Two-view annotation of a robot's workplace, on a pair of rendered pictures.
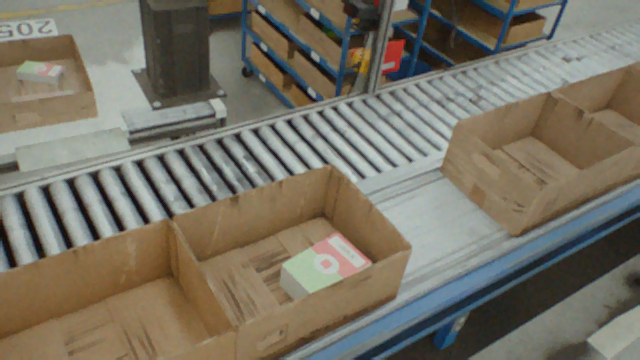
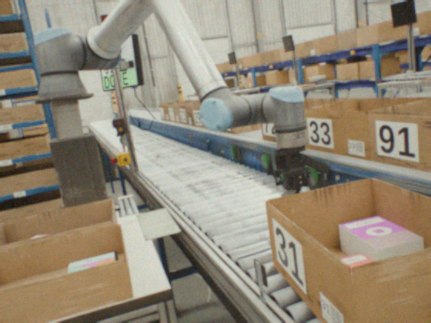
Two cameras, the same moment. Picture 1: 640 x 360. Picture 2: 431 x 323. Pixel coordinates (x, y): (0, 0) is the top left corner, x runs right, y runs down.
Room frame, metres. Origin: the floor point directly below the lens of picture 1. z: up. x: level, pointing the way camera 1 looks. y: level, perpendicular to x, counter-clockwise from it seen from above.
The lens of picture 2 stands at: (0.52, 1.97, 1.23)
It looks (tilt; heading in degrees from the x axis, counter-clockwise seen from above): 11 degrees down; 290
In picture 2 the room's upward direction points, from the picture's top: 9 degrees counter-clockwise
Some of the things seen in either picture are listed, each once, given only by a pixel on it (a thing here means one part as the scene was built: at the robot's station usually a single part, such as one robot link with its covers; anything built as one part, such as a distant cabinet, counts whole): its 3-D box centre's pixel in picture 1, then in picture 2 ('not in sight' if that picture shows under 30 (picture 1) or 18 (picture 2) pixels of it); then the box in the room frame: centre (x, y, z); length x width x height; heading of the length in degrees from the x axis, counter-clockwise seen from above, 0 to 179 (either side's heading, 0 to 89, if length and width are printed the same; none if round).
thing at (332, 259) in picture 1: (325, 273); not in sight; (0.77, -0.04, 0.92); 0.16 x 0.11 x 0.07; 138
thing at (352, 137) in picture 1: (366, 151); (188, 171); (1.48, -0.13, 0.72); 0.52 x 0.05 x 0.05; 39
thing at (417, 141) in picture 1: (410, 136); (178, 166); (1.61, -0.28, 0.72); 0.52 x 0.05 x 0.05; 39
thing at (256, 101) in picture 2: not in sight; (253, 109); (0.82, 0.78, 1.12); 0.12 x 0.12 x 0.09; 65
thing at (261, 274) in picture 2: not in sight; (262, 285); (0.75, 1.20, 0.78); 0.05 x 0.01 x 0.11; 129
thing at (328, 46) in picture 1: (345, 36); (31, 207); (2.56, -0.01, 0.59); 0.40 x 0.30 x 0.10; 37
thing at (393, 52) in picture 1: (385, 59); not in sight; (1.89, -0.16, 0.85); 0.16 x 0.01 x 0.13; 129
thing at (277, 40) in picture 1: (291, 29); not in sight; (2.95, 0.30, 0.39); 0.40 x 0.30 x 0.10; 39
